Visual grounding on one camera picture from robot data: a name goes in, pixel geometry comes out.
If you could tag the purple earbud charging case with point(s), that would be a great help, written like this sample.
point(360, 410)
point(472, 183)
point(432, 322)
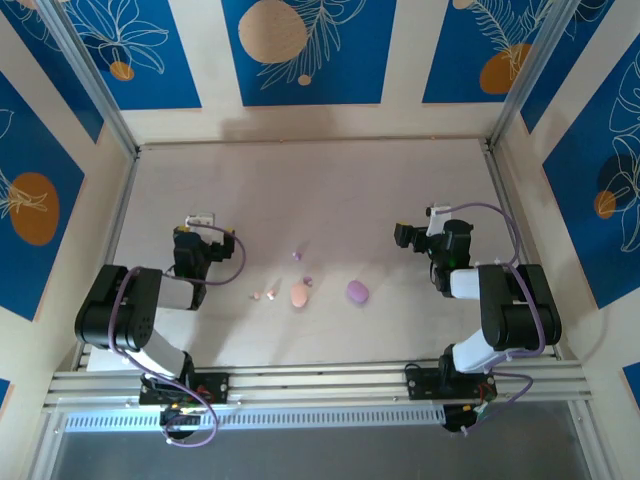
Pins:
point(358, 291)

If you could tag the pink earbud charging case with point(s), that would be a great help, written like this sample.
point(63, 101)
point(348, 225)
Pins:
point(299, 295)

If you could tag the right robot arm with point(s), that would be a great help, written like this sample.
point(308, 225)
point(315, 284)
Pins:
point(520, 310)

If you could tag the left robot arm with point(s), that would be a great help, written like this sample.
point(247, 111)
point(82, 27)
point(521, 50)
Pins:
point(95, 320)

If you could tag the grey metal sheet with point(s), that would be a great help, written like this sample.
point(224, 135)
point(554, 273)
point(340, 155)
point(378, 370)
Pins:
point(320, 460)

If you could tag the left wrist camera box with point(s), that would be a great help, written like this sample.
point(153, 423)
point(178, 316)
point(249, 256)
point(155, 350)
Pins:
point(200, 220)

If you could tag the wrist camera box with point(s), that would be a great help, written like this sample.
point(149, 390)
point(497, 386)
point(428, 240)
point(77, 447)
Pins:
point(436, 222)
point(200, 220)

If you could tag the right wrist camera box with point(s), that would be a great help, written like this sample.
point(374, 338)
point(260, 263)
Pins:
point(436, 222)

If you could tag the aluminium table side rail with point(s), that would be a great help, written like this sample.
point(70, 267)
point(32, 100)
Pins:
point(503, 190)
point(114, 235)

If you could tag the blue floral wall panel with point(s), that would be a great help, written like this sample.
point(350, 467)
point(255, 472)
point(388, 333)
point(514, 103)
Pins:
point(350, 60)
point(575, 240)
point(165, 75)
point(450, 60)
point(30, 140)

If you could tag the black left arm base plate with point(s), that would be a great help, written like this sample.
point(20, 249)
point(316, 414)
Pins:
point(220, 387)

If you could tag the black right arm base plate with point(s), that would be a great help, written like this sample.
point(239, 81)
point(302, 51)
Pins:
point(420, 382)

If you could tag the aluminium mounting rail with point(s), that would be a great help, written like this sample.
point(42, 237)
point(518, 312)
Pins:
point(325, 385)

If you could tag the aluminium frame post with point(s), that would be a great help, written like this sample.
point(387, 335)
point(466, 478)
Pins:
point(91, 75)
point(546, 75)

